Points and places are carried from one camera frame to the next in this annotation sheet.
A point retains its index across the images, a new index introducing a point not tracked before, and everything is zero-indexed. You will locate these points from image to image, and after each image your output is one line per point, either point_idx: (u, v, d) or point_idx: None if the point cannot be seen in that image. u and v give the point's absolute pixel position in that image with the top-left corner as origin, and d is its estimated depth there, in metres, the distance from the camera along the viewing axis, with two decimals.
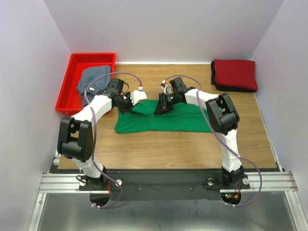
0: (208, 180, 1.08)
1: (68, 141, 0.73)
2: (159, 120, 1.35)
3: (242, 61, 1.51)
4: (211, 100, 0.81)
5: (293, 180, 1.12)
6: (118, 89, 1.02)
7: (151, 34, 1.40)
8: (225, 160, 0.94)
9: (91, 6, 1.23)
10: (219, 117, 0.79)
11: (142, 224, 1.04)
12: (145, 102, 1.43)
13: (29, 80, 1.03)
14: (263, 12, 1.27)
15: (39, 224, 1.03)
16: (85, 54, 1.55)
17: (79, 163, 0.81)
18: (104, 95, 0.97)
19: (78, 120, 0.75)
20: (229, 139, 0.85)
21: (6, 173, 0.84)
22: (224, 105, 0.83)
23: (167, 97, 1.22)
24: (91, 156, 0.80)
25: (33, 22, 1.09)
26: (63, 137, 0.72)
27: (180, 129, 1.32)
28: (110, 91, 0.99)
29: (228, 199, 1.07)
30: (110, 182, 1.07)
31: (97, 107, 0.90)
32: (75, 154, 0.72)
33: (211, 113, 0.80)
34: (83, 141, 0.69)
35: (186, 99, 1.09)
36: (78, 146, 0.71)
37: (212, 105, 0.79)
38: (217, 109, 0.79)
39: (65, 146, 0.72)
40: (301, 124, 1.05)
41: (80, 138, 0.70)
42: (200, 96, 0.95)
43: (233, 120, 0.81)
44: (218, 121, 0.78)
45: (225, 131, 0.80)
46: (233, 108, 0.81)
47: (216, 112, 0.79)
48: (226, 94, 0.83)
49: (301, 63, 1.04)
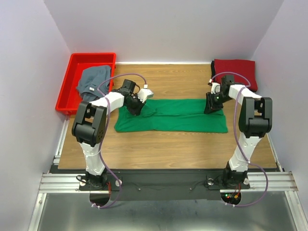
0: (208, 180, 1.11)
1: (83, 123, 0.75)
2: (159, 120, 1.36)
3: (242, 61, 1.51)
4: (250, 98, 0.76)
5: (293, 180, 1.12)
6: (130, 90, 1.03)
7: (151, 34, 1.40)
8: (234, 159, 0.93)
9: (91, 6, 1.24)
10: (249, 116, 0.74)
11: (142, 224, 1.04)
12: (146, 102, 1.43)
13: (29, 80, 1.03)
14: (263, 12, 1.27)
15: (39, 224, 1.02)
16: (85, 54, 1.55)
17: (85, 150, 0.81)
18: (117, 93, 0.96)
19: (95, 106, 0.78)
20: (247, 144, 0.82)
21: (6, 172, 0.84)
22: (262, 109, 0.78)
23: (214, 96, 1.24)
24: (99, 145, 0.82)
25: (33, 22, 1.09)
26: (79, 118, 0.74)
27: (180, 129, 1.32)
28: (123, 90, 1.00)
29: (228, 199, 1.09)
30: (110, 182, 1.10)
31: (112, 98, 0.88)
32: (87, 137, 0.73)
33: (243, 110, 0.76)
34: (97, 124, 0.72)
35: (229, 92, 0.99)
36: (91, 129, 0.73)
37: (248, 104, 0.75)
38: (250, 108, 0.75)
39: (79, 127, 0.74)
40: (301, 124, 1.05)
41: (94, 120, 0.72)
42: (242, 93, 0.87)
43: (263, 128, 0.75)
44: (246, 120, 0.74)
45: (248, 132, 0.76)
46: (269, 115, 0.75)
47: (248, 110, 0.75)
48: (270, 98, 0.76)
49: (301, 63, 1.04)
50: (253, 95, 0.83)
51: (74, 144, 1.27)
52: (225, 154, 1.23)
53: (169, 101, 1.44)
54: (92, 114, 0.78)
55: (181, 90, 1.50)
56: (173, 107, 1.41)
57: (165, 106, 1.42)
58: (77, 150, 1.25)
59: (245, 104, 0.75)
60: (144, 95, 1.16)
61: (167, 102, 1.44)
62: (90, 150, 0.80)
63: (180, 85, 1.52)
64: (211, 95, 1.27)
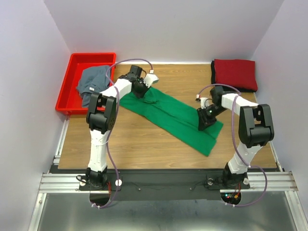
0: (208, 180, 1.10)
1: (95, 112, 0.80)
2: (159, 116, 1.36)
3: (242, 61, 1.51)
4: (248, 107, 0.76)
5: (293, 180, 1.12)
6: (137, 75, 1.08)
7: (151, 34, 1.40)
8: (233, 161, 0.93)
9: (91, 6, 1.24)
10: (250, 126, 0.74)
11: (142, 224, 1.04)
12: (153, 90, 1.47)
13: (29, 80, 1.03)
14: (263, 12, 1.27)
15: (39, 224, 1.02)
16: (85, 54, 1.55)
17: (93, 138, 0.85)
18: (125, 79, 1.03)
19: (105, 96, 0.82)
20: (248, 152, 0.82)
21: (6, 172, 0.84)
22: (261, 117, 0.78)
23: (206, 111, 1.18)
24: (108, 134, 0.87)
25: (33, 22, 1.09)
26: (91, 108, 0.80)
27: (177, 134, 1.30)
28: (131, 76, 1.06)
29: (228, 199, 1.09)
30: (110, 182, 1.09)
31: (121, 86, 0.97)
32: (99, 125, 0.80)
33: (243, 120, 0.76)
34: (109, 114, 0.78)
35: (222, 102, 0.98)
36: (103, 118, 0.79)
37: (247, 112, 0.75)
38: (250, 117, 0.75)
39: (92, 116, 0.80)
40: (301, 124, 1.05)
41: (106, 110, 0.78)
42: (237, 102, 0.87)
43: (265, 136, 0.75)
44: (248, 131, 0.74)
45: (251, 143, 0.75)
46: (269, 123, 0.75)
47: (249, 120, 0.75)
48: (267, 105, 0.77)
49: (301, 63, 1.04)
50: (250, 103, 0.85)
51: (74, 144, 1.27)
52: (225, 154, 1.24)
53: (169, 101, 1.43)
54: (103, 103, 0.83)
55: (181, 90, 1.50)
56: (173, 107, 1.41)
57: (165, 105, 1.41)
58: (77, 150, 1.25)
59: (244, 114, 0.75)
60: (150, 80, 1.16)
61: (167, 101, 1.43)
62: (99, 139, 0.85)
63: (180, 85, 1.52)
64: (202, 110, 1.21)
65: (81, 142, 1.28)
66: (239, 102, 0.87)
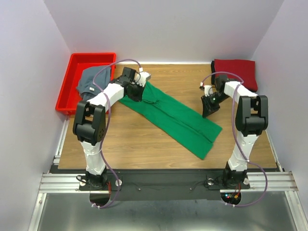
0: (208, 180, 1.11)
1: (83, 122, 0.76)
2: (158, 116, 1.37)
3: (242, 61, 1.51)
4: (246, 96, 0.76)
5: (293, 180, 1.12)
6: (130, 79, 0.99)
7: (151, 34, 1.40)
8: (232, 159, 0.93)
9: (91, 6, 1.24)
10: (246, 115, 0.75)
11: (142, 224, 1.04)
12: (153, 88, 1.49)
13: (29, 80, 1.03)
14: (263, 12, 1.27)
15: (39, 224, 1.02)
16: (85, 54, 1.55)
17: (86, 149, 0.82)
18: (116, 83, 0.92)
19: (93, 105, 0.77)
20: (245, 143, 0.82)
21: (6, 172, 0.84)
22: (258, 107, 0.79)
23: (209, 99, 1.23)
24: (99, 144, 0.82)
25: (33, 22, 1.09)
26: (78, 119, 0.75)
27: (176, 137, 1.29)
28: (123, 80, 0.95)
29: (228, 199, 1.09)
30: (110, 182, 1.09)
31: (110, 93, 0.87)
32: (87, 136, 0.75)
33: (240, 109, 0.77)
34: (97, 124, 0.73)
35: (225, 89, 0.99)
36: (91, 128, 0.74)
37: (244, 102, 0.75)
38: (247, 107, 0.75)
39: (80, 127, 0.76)
40: (301, 124, 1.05)
41: (94, 121, 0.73)
42: (238, 91, 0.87)
43: (260, 125, 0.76)
44: (243, 119, 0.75)
45: (246, 130, 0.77)
46: (265, 113, 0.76)
47: (244, 110, 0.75)
48: (265, 96, 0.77)
49: (301, 63, 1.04)
50: (250, 94, 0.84)
51: (73, 144, 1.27)
52: (225, 154, 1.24)
53: (168, 101, 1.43)
54: (91, 112, 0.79)
55: (181, 90, 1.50)
56: (172, 107, 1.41)
57: (165, 105, 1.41)
58: (77, 150, 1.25)
59: (241, 104, 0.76)
60: (143, 78, 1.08)
61: (167, 101, 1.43)
62: (91, 150, 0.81)
63: (180, 85, 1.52)
64: (206, 98, 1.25)
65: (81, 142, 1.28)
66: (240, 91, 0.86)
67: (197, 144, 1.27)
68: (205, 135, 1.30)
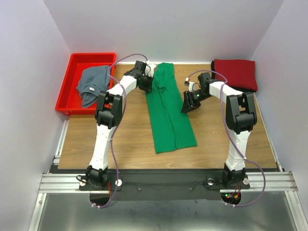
0: (208, 180, 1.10)
1: (103, 109, 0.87)
2: (165, 111, 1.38)
3: (242, 61, 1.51)
4: (233, 96, 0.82)
5: (293, 180, 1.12)
6: (141, 71, 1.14)
7: (151, 34, 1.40)
8: (229, 158, 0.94)
9: (91, 6, 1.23)
10: (236, 114, 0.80)
11: (142, 224, 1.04)
12: (166, 81, 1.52)
13: (30, 80, 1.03)
14: (262, 12, 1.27)
15: (39, 224, 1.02)
16: (84, 54, 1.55)
17: (99, 134, 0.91)
18: (130, 76, 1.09)
19: (112, 94, 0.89)
20: (239, 140, 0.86)
21: (6, 172, 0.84)
22: (245, 104, 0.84)
23: (193, 95, 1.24)
24: (114, 130, 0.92)
25: (33, 23, 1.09)
26: (99, 106, 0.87)
27: (160, 145, 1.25)
28: (135, 72, 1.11)
29: (228, 199, 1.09)
30: (110, 182, 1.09)
31: (126, 83, 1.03)
32: (107, 121, 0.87)
33: (229, 109, 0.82)
34: (116, 111, 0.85)
35: (210, 90, 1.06)
36: (110, 114, 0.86)
37: (232, 101, 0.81)
38: (236, 106, 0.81)
39: (101, 113, 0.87)
40: (301, 124, 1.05)
41: (113, 108, 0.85)
42: (224, 91, 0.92)
43: (250, 121, 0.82)
44: (233, 118, 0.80)
45: (237, 128, 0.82)
46: (253, 109, 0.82)
47: (233, 109, 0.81)
48: (250, 93, 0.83)
49: (301, 62, 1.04)
50: (234, 91, 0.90)
51: (74, 144, 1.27)
52: (225, 155, 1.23)
53: (172, 94, 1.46)
54: (109, 101, 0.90)
55: (180, 90, 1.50)
56: (173, 101, 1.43)
57: (169, 96, 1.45)
58: (77, 150, 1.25)
59: (230, 103, 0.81)
60: (151, 70, 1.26)
61: (170, 100, 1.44)
62: (106, 134, 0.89)
63: (180, 85, 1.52)
64: (189, 93, 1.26)
65: (81, 142, 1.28)
66: (225, 90, 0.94)
67: (167, 140, 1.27)
68: (181, 135, 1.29)
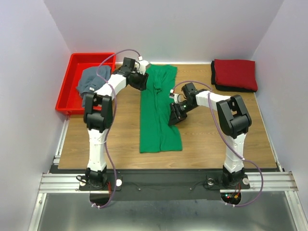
0: (208, 180, 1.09)
1: (92, 112, 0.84)
2: (158, 115, 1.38)
3: (242, 62, 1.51)
4: (223, 101, 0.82)
5: (293, 180, 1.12)
6: (131, 68, 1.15)
7: (151, 33, 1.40)
8: (228, 161, 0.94)
9: (91, 6, 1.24)
10: (230, 119, 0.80)
11: (142, 224, 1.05)
12: (165, 81, 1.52)
13: (29, 81, 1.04)
14: (262, 12, 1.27)
15: (39, 224, 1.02)
16: (84, 54, 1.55)
17: (92, 138, 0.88)
18: (119, 73, 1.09)
19: (100, 95, 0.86)
20: (237, 144, 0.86)
21: (6, 172, 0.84)
22: (236, 107, 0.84)
23: (180, 106, 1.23)
24: (106, 133, 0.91)
25: (33, 23, 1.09)
26: (88, 109, 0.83)
27: (149, 149, 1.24)
28: (124, 70, 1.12)
29: (228, 199, 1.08)
30: (110, 182, 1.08)
31: (115, 83, 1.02)
32: (97, 123, 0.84)
33: (222, 114, 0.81)
34: (105, 113, 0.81)
35: (197, 101, 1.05)
36: (101, 117, 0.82)
37: (224, 106, 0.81)
38: (227, 110, 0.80)
39: (90, 116, 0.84)
40: (301, 124, 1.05)
41: (103, 110, 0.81)
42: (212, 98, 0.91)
43: (245, 124, 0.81)
44: (228, 123, 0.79)
45: (235, 133, 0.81)
46: (245, 111, 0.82)
47: (226, 113, 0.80)
48: (238, 96, 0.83)
49: (301, 62, 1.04)
50: (224, 98, 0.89)
51: (74, 144, 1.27)
52: (225, 154, 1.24)
53: (168, 97, 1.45)
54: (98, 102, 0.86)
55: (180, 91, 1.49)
56: (167, 105, 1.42)
57: (163, 99, 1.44)
58: (77, 150, 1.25)
59: (221, 109, 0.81)
60: (142, 66, 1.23)
61: (163, 104, 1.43)
62: (98, 137, 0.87)
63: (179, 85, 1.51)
64: (176, 105, 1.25)
65: (81, 142, 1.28)
66: (213, 97, 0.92)
67: (155, 144, 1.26)
68: (169, 140, 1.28)
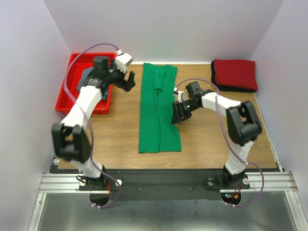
0: (208, 180, 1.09)
1: (64, 146, 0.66)
2: (158, 115, 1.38)
3: (242, 62, 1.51)
4: (233, 107, 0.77)
5: (293, 180, 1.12)
6: (105, 70, 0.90)
7: (151, 33, 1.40)
8: (230, 163, 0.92)
9: (91, 6, 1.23)
10: (239, 125, 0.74)
11: (142, 224, 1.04)
12: (165, 82, 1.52)
13: (29, 80, 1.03)
14: (263, 12, 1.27)
15: (39, 224, 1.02)
16: (84, 54, 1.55)
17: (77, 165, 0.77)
18: (92, 84, 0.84)
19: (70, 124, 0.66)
20: (243, 151, 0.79)
21: (6, 172, 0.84)
22: (246, 114, 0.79)
23: (184, 106, 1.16)
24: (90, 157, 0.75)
25: (33, 23, 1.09)
26: (57, 144, 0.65)
27: (148, 149, 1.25)
28: (98, 76, 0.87)
29: (228, 199, 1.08)
30: (110, 182, 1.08)
31: (86, 103, 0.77)
32: (73, 158, 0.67)
33: (231, 121, 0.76)
34: (81, 147, 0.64)
35: (203, 103, 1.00)
36: (75, 151, 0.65)
37: (233, 112, 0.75)
38: (237, 116, 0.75)
39: (62, 151, 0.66)
40: (301, 124, 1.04)
41: (76, 144, 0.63)
42: (220, 103, 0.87)
43: (255, 132, 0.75)
44: (237, 130, 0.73)
45: (243, 141, 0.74)
46: (255, 118, 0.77)
47: (236, 120, 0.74)
48: (250, 101, 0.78)
49: (301, 62, 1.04)
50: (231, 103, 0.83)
51: None
52: (225, 155, 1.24)
53: (168, 98, 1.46)
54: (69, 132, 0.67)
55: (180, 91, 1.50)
56: (167, 104, 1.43)
57: (163, 99, 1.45)
58: None
59: (231, 114, 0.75)
60: (122, 62, 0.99)
61: (163, 103, 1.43)
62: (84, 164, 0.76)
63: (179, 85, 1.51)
64: (179, 104, 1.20)
65: None
66: (221, 101, 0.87)
67: (155, 144, 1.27)
68: (169, 141, 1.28)
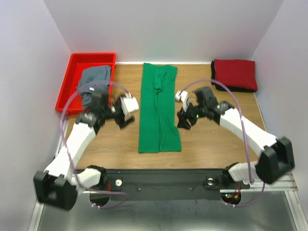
0: (208, 180, 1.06)
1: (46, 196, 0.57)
2: (158, 115, 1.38)
3: (242, 62, 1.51)
4: (270, 149, 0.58)
5: (293, 180, 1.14)
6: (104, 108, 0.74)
7: (151, 33, 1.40)
8: (237, 173, 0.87)
9: (91, 6, 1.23)
10: (275, 173, 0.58)
11: (142, 224, 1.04)
12: (165, 82, 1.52)
13: (29, 80, 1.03)
14: (263, 12, 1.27)
15: (39, 224, 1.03)
16: (84, 54, 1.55)
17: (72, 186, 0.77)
18: (83, 124, 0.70)
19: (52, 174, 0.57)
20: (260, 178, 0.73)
21: (6, 172, 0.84)
22: (280, 151, 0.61)
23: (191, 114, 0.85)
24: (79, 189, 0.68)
25: (33, 23, 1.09)
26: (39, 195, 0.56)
27: (148, 149, 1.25)
28: (94, 114, 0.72)
29: (228, 199, 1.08)
30: (110, 182, 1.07)
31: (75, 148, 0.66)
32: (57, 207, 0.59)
33: (266, 166, 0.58)
34: (65, 202, 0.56)
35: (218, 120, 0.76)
36: (58, 203, 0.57)
37: (272, 159, 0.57)
38: (275, 163, 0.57)
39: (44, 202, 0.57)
40: (301, 125, 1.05)
41: (60, 198, 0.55)
42: (249, 134, 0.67)
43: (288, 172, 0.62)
44: (273, 178, 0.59)
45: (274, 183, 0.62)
46: (291, 159, 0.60)
47: (273, 168, 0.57)
48: (288, 139, 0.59)
49: (301, 63, 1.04)
50: (263, 136, 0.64)
51: None
52: (225, 155, 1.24)
53: (168, 98, 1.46)
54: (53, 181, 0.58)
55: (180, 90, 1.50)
56: (167, 105, 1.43)
57: (163, 100, 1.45)
58: None
59: (268, 160, 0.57)
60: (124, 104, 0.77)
61: (163, 104, 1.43)
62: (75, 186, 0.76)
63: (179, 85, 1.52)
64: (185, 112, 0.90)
65: None
66: (250, 133, 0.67)
67: (155, 144, 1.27)
68: (169, 141, 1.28)
